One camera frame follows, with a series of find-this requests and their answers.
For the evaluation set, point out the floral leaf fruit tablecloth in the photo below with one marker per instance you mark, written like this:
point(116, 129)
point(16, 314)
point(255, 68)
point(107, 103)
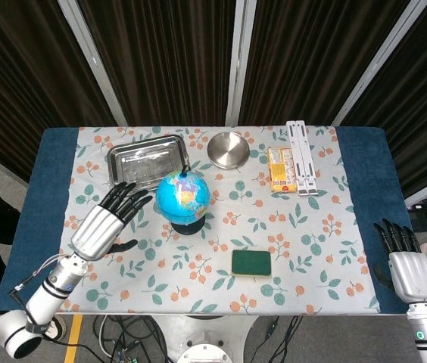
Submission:
point(236, 219)

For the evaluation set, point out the rectangular stainless steel tray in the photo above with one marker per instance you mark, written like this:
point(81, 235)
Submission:
point(141, 159)

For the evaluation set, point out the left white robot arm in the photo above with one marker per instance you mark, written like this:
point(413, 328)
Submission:
point(52, 283)

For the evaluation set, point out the green and yellow sponge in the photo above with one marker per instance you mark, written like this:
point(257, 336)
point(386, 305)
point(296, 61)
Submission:
point(251, 262)

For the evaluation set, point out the white folding laptop stand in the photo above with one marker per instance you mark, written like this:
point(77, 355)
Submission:
point(291, 136)

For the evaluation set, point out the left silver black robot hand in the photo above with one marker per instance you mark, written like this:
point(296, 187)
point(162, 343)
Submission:
point(96, 234)

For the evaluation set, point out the round stainless steel plate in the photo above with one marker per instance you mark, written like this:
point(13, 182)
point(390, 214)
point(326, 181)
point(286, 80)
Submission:
point(228, 149)

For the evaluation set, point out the white partition post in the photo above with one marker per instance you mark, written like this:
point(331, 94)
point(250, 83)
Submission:
point(92, 64)
point(240, 64)
point(376, 64)

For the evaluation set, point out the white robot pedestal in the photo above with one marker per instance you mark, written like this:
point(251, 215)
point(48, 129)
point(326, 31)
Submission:
point(204, 332)

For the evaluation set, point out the blue world globe black stand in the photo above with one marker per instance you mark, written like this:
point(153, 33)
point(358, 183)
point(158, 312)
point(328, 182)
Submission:
point(179, 200)

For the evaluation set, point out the black and white sneaker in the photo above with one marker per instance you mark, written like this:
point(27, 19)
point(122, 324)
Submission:
point(56, 329)

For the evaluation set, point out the yellow snack package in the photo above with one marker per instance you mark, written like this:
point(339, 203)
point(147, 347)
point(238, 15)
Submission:
point(279, 170)

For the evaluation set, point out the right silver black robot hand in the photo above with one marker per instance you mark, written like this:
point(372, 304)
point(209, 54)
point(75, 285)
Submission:
point(412, 272)

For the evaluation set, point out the small circuit board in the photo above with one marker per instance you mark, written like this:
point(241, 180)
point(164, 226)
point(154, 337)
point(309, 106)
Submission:
point(126, 356)

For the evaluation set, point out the dark pleated curtain panel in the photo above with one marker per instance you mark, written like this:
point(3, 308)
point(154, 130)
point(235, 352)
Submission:
point(425, 106)
point(20, 83)
point(160, 60)
point(312, 56)

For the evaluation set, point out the blue table cover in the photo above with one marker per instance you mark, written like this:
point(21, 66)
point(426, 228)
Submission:
point(35, 211)

